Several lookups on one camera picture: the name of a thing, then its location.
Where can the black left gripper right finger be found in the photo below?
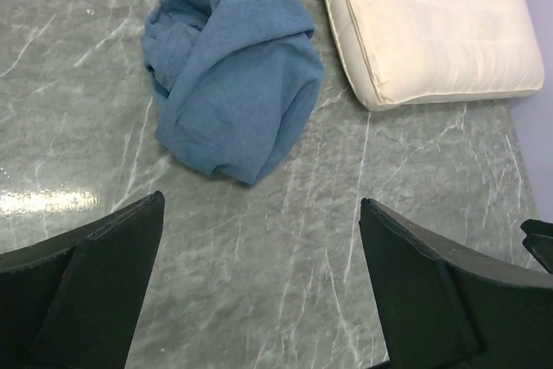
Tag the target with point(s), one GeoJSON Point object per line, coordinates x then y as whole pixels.
{"type": "Point", "coordinates": [443, 305]}

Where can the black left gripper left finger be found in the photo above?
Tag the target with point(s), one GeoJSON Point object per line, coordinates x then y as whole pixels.
{"type": "Point", "coordinates": [73, 301]}

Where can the cream pillow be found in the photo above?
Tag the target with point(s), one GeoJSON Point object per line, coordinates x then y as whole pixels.
{"type": "Point", "coordinates": [407, 52]}

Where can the blue pillowcase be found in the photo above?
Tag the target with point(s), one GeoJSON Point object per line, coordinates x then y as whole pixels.
{"type": "Point", "coordinates": [235, 82]}

